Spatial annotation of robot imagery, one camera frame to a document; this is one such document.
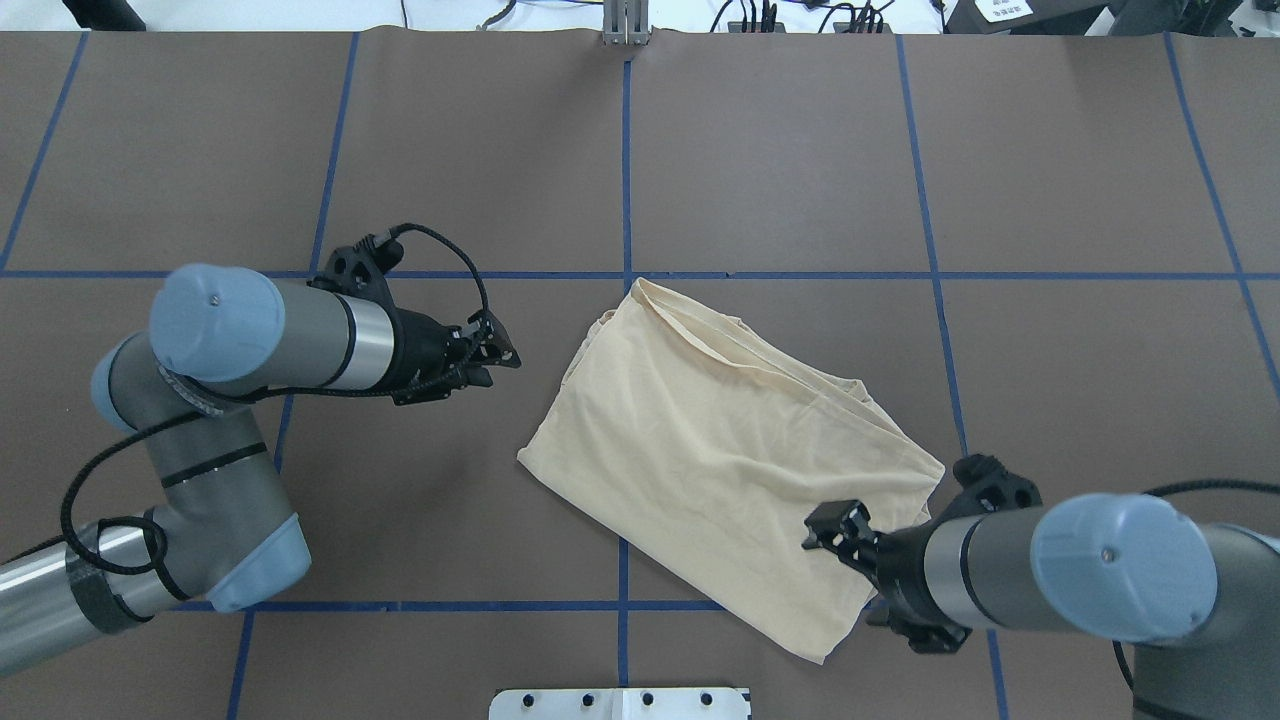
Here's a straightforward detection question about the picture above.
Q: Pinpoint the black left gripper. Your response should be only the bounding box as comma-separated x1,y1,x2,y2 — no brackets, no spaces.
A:
392,309,522,406

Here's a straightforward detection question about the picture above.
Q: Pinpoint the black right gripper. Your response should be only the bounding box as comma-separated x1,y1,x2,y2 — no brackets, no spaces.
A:
803,500,972,655

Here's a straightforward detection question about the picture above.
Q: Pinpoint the cream long-sleeve graphic shirt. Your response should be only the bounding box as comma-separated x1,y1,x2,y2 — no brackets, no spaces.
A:
517,279,945,665

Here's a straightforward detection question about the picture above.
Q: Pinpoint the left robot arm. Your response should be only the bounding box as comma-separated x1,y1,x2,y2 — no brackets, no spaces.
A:
3,259,521,676

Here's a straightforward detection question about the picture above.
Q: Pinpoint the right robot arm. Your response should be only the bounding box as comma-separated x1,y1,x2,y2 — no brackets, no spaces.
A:
803,493,1279,719

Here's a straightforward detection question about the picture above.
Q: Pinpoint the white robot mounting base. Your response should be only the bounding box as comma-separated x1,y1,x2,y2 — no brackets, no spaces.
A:
488,685,753,719

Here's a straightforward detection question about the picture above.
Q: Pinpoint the black power adapter box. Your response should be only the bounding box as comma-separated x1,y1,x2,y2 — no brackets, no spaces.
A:
943,1,1110,36

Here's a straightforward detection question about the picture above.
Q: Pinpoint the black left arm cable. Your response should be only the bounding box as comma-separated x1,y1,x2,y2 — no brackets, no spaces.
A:
60,224,492,577

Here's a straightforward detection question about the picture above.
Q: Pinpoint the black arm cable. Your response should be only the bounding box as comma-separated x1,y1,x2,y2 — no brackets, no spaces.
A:
1112,480,1280,701
60,224,492,577

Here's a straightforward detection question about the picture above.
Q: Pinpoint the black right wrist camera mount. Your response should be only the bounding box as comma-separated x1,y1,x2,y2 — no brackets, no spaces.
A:
934,454,1043,521

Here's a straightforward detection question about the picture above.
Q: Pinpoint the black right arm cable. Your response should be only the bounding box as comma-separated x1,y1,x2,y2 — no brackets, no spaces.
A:
1112,480,1280,701

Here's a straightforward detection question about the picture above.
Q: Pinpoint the aluminium frame post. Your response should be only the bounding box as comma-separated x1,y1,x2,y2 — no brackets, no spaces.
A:
602,0,652,47

